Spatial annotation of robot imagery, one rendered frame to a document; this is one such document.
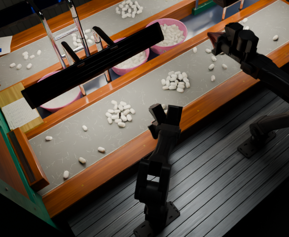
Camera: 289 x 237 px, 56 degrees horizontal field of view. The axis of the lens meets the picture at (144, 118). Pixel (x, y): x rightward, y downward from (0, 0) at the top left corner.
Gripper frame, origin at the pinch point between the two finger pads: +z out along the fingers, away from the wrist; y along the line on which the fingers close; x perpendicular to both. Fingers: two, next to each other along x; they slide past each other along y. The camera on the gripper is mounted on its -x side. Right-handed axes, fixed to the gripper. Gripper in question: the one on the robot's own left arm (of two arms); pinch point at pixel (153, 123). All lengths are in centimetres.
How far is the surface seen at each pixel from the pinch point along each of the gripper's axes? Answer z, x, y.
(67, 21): 81, -63, -2
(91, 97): 30.1, -19.0, 14.6
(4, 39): 88, -69, 38
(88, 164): 8.2, 3.5, 33.0
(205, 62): 21, -8, -49
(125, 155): 0.9, 6.4, 17.3
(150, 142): 0.1, 7.1, 4.6
